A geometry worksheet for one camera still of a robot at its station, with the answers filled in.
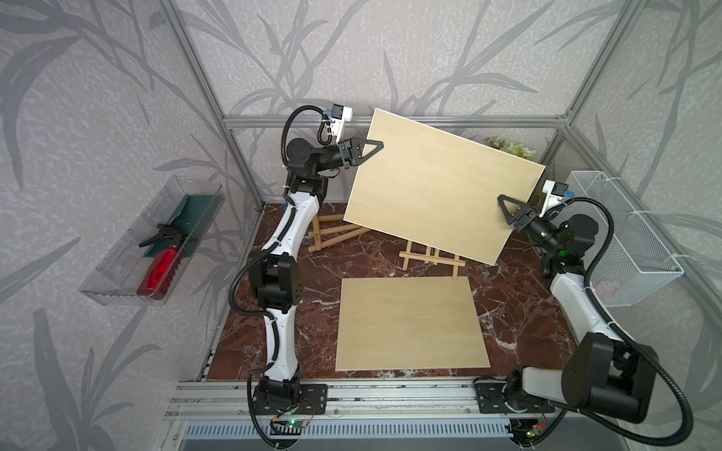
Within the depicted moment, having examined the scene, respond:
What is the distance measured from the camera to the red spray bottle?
0.56 meters

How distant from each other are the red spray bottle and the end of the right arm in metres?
0.79

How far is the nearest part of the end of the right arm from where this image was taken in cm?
58

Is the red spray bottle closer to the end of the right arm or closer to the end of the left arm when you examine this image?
the end of the left arm

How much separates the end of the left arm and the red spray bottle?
33 cm

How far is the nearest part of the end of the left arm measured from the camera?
0.61 meters
